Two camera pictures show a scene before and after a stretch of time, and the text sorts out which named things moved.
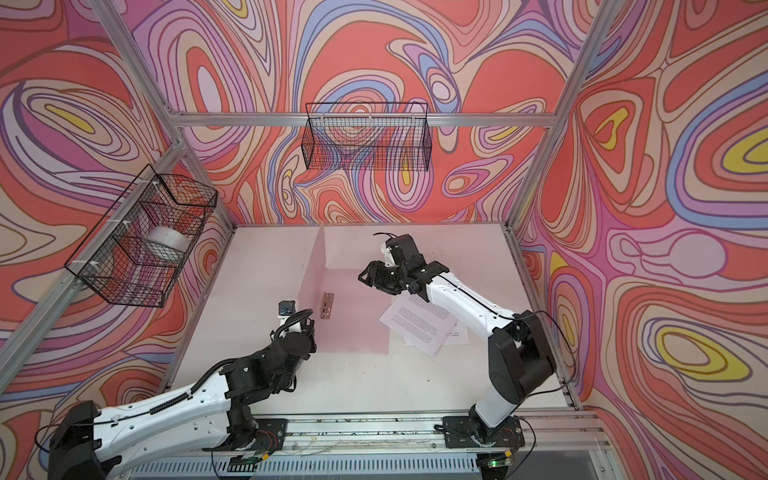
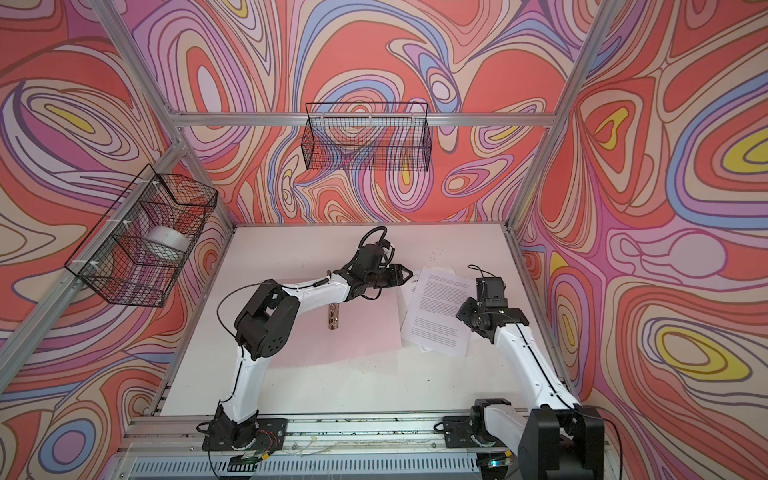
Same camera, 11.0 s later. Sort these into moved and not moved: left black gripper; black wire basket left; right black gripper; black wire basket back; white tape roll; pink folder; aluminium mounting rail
Moved: right black gripper; left black gripper; pink folder
Not moved: black wire basket left; aluminium mounting rail; white tape roll; black wire basket back
